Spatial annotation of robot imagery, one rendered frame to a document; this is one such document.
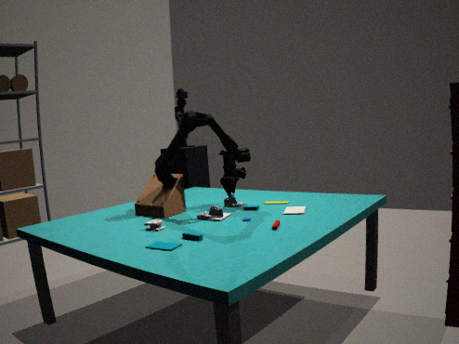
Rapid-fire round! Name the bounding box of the teal flat plate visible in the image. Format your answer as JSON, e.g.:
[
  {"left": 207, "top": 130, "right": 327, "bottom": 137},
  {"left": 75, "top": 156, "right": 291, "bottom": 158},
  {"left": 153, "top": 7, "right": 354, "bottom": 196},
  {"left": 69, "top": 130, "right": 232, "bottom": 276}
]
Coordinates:
[{"left": 146, "top": 242, "right": 182, "bottom": 251}]

